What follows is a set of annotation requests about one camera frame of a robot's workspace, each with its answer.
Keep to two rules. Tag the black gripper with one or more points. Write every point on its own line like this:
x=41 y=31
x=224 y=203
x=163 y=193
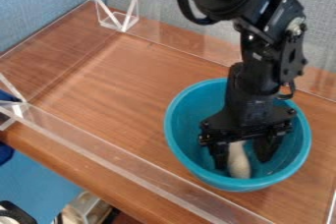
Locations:
x=248 y=117

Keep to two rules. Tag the white toy mushroom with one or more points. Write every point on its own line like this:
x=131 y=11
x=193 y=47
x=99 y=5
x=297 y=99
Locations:
x=239 y=166

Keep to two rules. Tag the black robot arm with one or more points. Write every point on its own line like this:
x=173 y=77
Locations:
x=272 y=27

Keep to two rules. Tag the blue plastic bowl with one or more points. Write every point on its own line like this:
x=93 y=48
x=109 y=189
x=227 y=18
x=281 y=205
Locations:
x=196 y=103

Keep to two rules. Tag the clear acrylic front barrier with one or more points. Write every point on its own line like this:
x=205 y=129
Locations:
x=144 y=190

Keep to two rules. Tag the clear acrylic barrier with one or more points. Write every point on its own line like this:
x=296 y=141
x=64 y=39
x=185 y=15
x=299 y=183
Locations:
x=316 y=81
x=144 y=190

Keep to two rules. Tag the clear acrylic back barrier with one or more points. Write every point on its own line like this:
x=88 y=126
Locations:
x=316 y=81

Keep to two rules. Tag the grey clutter below table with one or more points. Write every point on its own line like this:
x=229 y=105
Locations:
x=87 y=209

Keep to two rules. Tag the blue cloth object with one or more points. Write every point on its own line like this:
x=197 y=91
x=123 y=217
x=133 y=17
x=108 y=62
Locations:
x=5 y=149

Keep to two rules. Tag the black white device below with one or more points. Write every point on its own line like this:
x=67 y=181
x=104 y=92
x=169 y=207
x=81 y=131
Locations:
x=13 y=215

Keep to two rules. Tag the clear acrylic corner bracket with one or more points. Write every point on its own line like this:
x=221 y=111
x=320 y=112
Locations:
x=113 y=19

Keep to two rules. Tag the clear acrylic left bracket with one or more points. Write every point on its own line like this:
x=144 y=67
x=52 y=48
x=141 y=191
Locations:
x=13 y=109

